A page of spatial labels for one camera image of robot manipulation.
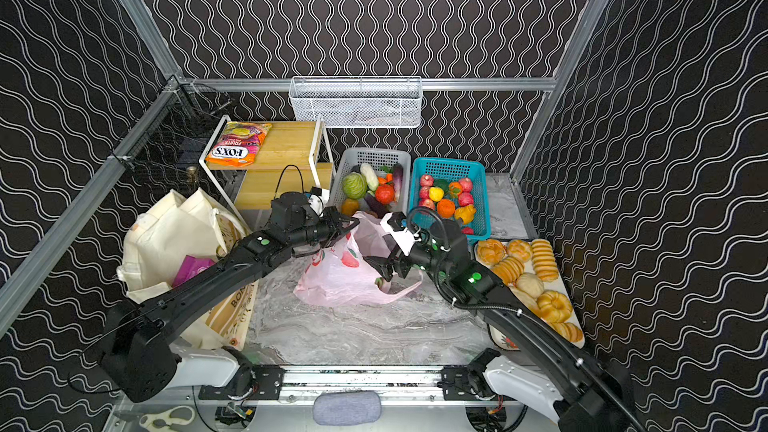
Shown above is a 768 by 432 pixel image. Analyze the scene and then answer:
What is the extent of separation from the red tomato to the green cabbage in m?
0.05

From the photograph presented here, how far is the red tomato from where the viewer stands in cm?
108

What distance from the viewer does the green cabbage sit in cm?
106
